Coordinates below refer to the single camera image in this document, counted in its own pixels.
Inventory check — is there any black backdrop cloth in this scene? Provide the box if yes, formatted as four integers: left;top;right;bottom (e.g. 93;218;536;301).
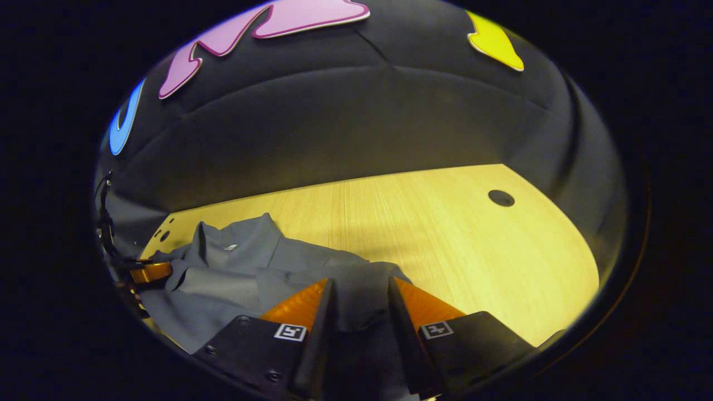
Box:
95;0;630;279

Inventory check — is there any grey shirt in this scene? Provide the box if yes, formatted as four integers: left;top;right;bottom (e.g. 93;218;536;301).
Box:
136;213;416;401

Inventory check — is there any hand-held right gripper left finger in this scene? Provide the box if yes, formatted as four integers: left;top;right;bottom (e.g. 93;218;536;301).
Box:
192;278;336;399

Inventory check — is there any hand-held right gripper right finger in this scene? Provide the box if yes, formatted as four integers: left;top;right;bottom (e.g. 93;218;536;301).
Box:
387;277;535;399

